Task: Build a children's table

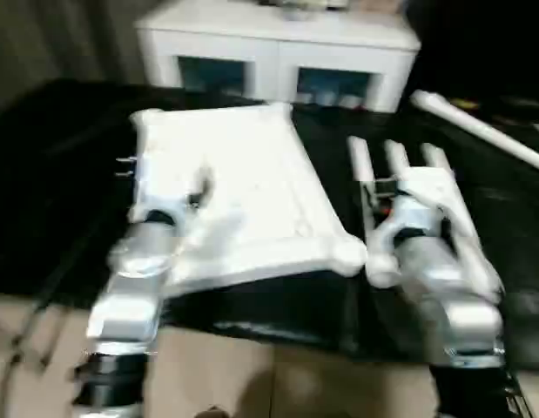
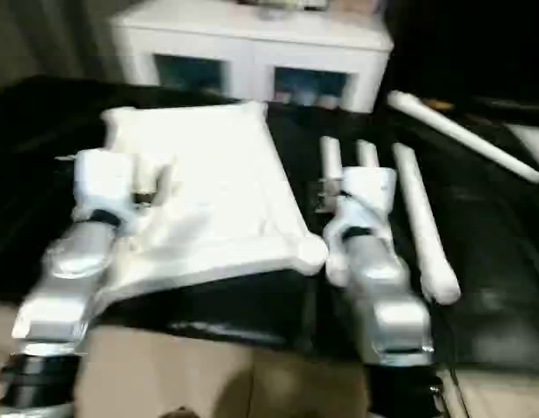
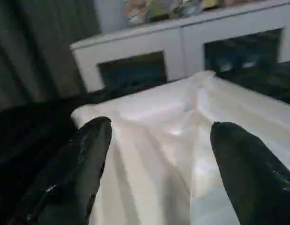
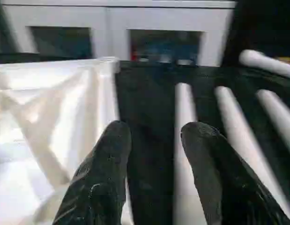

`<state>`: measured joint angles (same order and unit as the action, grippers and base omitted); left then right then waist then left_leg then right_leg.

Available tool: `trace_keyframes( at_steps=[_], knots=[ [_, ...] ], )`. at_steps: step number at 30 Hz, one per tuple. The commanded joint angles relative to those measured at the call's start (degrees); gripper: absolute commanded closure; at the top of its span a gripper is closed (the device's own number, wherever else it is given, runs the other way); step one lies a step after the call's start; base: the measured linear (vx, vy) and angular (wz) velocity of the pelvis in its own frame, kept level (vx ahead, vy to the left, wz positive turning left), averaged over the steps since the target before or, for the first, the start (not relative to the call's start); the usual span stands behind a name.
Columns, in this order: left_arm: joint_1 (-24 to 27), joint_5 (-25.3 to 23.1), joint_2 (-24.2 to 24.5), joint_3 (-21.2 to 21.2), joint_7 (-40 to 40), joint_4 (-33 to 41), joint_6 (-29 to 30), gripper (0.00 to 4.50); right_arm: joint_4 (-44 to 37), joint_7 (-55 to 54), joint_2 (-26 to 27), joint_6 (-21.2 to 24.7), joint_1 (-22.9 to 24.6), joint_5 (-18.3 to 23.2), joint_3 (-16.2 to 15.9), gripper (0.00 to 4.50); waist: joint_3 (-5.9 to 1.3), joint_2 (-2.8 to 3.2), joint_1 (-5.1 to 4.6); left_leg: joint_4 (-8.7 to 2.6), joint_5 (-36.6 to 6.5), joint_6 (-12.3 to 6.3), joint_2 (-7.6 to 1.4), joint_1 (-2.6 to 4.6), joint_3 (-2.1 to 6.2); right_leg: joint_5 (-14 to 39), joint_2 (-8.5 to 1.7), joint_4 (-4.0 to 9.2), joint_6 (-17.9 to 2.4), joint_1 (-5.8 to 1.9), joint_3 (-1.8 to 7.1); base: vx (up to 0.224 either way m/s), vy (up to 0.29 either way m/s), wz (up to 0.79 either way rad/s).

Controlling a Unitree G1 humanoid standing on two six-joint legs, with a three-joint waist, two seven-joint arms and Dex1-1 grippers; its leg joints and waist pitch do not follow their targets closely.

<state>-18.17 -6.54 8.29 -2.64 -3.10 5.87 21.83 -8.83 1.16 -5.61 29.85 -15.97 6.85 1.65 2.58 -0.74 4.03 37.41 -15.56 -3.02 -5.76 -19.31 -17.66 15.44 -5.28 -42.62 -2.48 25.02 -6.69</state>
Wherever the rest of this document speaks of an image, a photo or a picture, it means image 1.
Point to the white cabinet with glass doors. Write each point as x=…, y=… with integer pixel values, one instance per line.
x=278, y=43

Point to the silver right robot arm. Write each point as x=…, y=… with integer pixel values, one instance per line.
x=443, y=287

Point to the white plastic table leg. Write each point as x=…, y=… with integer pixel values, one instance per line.
x=435, y=158
x=478, y=131
x=360, y=161
x=396, y=157

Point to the black work mat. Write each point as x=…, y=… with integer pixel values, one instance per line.
x=43, y=174

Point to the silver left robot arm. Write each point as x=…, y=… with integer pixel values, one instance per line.
x=134, y=287

